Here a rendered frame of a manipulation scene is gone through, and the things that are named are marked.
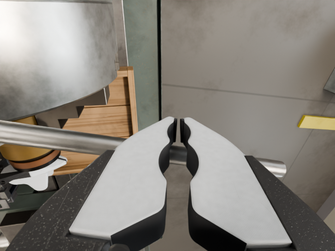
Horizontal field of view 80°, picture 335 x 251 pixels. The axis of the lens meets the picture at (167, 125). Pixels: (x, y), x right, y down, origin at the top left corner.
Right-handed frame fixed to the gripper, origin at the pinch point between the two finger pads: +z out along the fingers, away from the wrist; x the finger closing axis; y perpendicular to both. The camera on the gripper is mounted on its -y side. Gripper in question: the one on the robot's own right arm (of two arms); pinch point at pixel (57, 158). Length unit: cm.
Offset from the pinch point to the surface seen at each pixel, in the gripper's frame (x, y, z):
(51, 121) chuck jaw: 2.1, -8.6, 1.8
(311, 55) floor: -108, 7, 152
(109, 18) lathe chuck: 3.2, -22.3, 12.1
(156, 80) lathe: -54, 4, 25
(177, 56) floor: -108, 5, 46
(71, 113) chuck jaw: 2.2, -9.8, 4.9
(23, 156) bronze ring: 4.0, -4.1, -2.7
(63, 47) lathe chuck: 10.5, -20.4, 8.3
